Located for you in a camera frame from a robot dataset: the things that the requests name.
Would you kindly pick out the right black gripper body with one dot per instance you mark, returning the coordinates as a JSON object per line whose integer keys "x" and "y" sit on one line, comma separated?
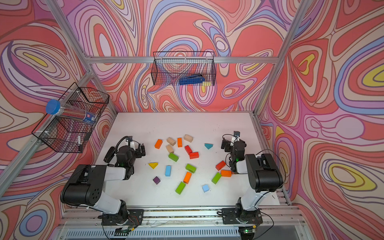
{"x": 228, "y": 148}

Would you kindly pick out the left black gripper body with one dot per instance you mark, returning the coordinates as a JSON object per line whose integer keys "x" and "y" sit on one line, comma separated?
{"x": 137, "y": 154}

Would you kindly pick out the teal triangle block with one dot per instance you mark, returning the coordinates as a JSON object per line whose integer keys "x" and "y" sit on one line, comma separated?
{"x": 208, "y": 146}

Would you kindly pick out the red block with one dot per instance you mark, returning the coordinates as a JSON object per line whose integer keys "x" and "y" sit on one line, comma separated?
{"x": 188, "y": 149}
{"x": 220, "y": 165}
{"x": 194, "y": 155}

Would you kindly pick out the natural wood block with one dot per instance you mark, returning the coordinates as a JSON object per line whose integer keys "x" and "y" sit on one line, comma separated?
{"x": 188, "y": 138}
{"x": 170, "y": 149}
{"x": 171, "y": 141}

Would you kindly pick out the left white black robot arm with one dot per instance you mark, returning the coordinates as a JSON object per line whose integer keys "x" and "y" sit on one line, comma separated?
{"x": 85, "y": 187}

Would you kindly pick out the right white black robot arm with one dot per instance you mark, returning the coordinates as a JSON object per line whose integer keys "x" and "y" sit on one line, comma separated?
{"x": 264, "y": 178}

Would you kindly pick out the orange block far left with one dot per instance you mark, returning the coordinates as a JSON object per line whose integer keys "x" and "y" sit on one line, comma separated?
{"x": 158, "y": 144}

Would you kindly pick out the yellow triangle block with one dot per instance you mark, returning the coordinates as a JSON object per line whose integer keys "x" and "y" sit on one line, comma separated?
{"x": 153, "y": 165}

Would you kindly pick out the orange block right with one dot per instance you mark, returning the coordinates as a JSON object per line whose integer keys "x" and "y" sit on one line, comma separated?
{"x": 226, "y": 173}

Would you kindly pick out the black stapler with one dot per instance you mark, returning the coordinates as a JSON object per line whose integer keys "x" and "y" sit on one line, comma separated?
{"x": 109, "y": 155}

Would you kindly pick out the green block upper centre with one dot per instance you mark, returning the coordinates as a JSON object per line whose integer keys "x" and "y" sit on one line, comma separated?
{"x": 173, "y": 157}

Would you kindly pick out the green block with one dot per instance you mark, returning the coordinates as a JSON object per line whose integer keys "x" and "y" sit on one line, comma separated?
{"x": 191, "y": 168}
{"x": 173, "y": 157}
{"x": 216, "y": 178}
{"x": 180, "y": 188}

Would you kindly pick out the light blue long block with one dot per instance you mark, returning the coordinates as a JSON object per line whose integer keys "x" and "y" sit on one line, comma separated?
{"x": 168, "y": 171}

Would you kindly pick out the purple cube block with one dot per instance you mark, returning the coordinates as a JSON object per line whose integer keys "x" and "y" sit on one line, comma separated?
{"x": 156, "y": 180}

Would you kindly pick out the green block right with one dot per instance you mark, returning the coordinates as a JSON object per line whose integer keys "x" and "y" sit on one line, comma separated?
{"x": 216, "y": 178}

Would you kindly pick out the orange block upright centre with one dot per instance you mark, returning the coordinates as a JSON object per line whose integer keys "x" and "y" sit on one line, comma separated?
{"x": 179, "y": 142}

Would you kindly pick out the green block middle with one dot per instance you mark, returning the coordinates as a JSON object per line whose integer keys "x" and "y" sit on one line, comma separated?
{"x": 191, "y": 168}

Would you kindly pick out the light blue cube block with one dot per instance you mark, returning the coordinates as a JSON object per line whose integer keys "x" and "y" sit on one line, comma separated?
{"x": 205, "y": 188}

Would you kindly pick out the green block bottom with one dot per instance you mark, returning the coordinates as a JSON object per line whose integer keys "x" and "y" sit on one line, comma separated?
{"x": 180, "y": 188}

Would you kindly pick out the orange block lower centre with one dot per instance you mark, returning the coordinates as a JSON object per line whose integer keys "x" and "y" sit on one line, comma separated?
{"x": 187, "y": 177}

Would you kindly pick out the white marker in basket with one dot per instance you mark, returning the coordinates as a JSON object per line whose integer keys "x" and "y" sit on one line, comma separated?
{"x": 80, "y": 147}

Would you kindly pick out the blue black tool in basket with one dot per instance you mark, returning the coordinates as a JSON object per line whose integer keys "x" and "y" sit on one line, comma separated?
{"x": 192, "y": 80}

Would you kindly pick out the clear bottle blue cap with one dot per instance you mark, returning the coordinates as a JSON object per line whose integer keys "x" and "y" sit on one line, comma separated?
{"x": 56, "y": 108}

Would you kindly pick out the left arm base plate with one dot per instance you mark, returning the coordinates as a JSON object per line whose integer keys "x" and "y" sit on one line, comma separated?
{"x": 131, "y": 217}

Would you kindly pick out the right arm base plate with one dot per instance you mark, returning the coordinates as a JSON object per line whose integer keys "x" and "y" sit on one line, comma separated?
{"x": 232, "y": 216}

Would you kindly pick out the left black wire basket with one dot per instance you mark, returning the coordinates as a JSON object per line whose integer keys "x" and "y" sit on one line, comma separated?
{"x": 71, "y": 119}

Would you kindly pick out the black wire basket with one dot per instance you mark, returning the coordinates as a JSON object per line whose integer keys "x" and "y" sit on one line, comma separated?
{"x": 71, "y": 119}
{"x": 169, "y": 66}

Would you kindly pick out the back black wire basket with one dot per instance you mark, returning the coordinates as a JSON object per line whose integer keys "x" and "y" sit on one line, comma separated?
{"x": 169, "y": 66}

